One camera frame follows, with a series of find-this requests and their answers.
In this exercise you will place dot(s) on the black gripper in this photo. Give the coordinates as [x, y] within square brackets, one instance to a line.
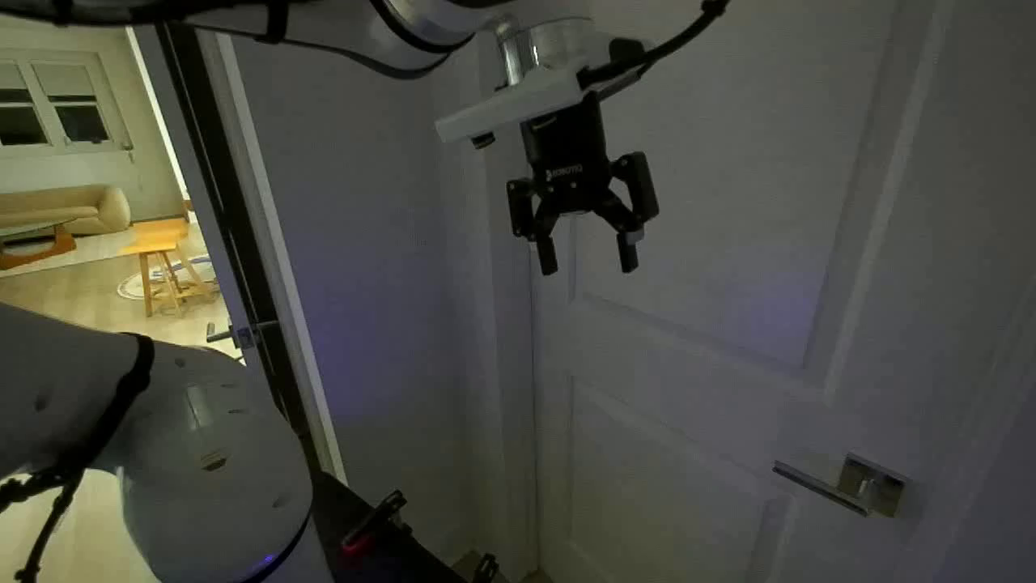
[571, 174]

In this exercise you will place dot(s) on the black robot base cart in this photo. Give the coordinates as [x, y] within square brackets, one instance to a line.
[368, 542]

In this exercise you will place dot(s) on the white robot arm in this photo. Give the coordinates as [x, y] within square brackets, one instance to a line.
[213, 473]

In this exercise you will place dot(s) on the white panel door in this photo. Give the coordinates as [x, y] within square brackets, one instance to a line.
[843, 268]

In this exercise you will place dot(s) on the wooden stool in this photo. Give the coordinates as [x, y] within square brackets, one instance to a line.
[166, 273]

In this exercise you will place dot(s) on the beige sofa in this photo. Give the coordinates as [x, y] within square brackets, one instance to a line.
[85, 209]

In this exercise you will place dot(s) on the silver door lever handle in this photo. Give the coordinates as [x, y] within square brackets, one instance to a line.
[858, 487]

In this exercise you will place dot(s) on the black sliding door frame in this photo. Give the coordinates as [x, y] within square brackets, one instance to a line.
[261, 325]

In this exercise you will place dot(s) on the window with white frame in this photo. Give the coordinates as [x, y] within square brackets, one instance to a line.
[56, 102]

